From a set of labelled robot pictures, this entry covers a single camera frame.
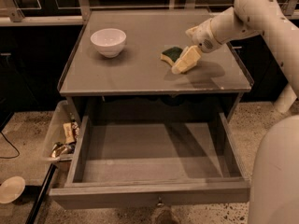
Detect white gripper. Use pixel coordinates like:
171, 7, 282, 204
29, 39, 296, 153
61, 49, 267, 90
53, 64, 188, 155
171, 19, 221, 74

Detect green and yellow sponge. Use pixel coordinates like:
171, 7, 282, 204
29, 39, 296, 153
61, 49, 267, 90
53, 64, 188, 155
160, 47, 188, 66

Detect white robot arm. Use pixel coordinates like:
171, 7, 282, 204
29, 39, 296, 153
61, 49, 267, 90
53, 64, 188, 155
186, 0, 299, 224

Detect grey cabinet with counter top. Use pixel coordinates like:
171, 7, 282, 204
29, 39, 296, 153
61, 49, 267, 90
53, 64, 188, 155
57, 8, 255, 123

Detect grey open top drawer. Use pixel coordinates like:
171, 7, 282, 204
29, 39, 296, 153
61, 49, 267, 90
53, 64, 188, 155
50, 113, 250, 209

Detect metal drawer knob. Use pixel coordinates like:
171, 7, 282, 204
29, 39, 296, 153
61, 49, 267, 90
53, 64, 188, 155
157, 197, 164, 207

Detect white ceramic bowl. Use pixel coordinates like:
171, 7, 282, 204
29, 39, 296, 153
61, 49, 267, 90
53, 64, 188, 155
91, 28, 127, 58

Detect snack packets in bin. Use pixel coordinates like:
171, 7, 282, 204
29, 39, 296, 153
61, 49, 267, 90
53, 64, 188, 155
50, 114, 80, 159

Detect clear plastic storage bin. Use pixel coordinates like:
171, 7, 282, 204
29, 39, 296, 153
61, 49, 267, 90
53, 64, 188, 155
41, 100, 75, 169

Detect white plate on floor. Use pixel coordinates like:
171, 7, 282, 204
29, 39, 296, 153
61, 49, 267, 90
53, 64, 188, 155
0, 176, 25, 203

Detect metal railing frame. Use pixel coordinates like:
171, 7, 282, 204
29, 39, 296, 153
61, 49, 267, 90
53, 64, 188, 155
0, 0, 299, 28

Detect black floor rail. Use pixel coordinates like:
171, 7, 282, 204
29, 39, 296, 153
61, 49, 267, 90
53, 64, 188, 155
25, 164, 57, 224

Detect black cable on floor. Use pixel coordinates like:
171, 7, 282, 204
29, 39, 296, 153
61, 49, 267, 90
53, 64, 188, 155
0, 131, 21, 160

